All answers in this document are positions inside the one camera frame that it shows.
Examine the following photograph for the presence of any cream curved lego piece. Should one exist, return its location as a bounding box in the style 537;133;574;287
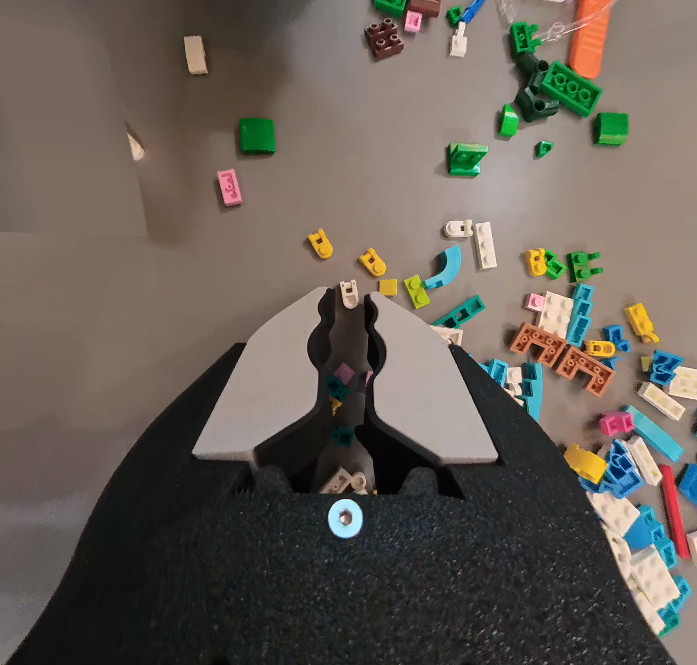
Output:
183;35;209;76

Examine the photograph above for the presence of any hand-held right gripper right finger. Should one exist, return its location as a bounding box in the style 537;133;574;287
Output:
355;291;500;495

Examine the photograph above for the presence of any green curved lego slope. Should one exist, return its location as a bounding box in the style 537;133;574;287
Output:
592;112;629;146
238;117;276;156

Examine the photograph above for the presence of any green studded lego piece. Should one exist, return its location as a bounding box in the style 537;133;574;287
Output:
509;21;542;58

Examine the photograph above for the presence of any pile of colourful lego pieces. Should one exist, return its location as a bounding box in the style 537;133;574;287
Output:
430;246;697;640

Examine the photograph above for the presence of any lime lego plate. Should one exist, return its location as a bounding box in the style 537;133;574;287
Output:
404;274;431;310

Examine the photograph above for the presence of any light blue lego arch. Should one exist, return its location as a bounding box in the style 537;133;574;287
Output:
424;244;462;290

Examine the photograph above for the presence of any green lego bracket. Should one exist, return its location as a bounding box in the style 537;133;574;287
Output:
447;142;489;178

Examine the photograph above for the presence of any orange lego brick separator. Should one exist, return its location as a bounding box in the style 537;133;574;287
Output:
568;0;627;79

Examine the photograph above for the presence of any green lego plate with holes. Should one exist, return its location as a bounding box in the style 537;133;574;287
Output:
541;60;603;118

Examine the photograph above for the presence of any dark green lego connector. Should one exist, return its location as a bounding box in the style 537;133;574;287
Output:
514;88;561;122
514;52;550;91

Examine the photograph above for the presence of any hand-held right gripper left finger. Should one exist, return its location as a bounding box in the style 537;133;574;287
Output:
192;286;337;494

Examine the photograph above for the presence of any dark brown lego brick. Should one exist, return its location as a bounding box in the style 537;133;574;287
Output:
364;18;405;61

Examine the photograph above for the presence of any long white lego plate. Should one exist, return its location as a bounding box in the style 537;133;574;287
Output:
473;221;498;271

